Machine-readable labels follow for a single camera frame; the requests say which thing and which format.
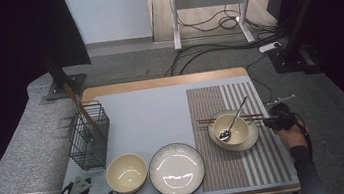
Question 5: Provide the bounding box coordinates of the black wire cutlery basket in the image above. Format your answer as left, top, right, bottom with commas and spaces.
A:
62, 98, 117, 174

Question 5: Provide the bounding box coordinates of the white power strip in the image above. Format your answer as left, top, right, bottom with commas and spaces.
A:
258, 40, 283, 54

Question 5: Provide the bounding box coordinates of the person's right hand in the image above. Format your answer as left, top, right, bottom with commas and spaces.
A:
273, 122, 309, 153

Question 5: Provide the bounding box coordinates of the black long floor cable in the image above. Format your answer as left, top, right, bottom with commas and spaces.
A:
158, 25, 290, 79

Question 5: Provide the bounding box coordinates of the thin black floor cable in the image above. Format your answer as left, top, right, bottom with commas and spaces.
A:
245, 54, 275, 107

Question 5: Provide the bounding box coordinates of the wooden table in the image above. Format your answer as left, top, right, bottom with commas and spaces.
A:
52, 60, 306, 194

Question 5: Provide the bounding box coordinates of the right hand-held gripper cable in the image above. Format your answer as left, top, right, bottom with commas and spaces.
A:
291, 109, 315, 163

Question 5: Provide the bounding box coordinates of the black coiled floor cable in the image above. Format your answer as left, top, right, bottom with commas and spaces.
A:
175, 0, 282, 38

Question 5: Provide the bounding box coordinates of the light grey table mat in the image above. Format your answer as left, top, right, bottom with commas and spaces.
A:
53, 69, 304, 194

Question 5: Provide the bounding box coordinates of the striped woven placemat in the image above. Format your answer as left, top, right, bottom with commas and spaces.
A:
185, 77, 295, 194

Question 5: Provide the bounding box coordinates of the cream ceramic bowl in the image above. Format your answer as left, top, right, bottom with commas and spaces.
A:
102, 151, 151, 194
211, 110, 253, 149

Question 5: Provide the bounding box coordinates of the black metal stand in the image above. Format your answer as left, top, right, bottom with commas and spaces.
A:
32, 44, 90, 103
259, 0, 344, 80

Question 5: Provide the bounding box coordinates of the metal spoon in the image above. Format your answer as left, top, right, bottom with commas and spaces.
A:
214, 95, 254, 142
83, 128, 98, 154

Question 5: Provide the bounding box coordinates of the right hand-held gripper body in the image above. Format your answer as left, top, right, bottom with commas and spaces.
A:
265, 93, 301, 133

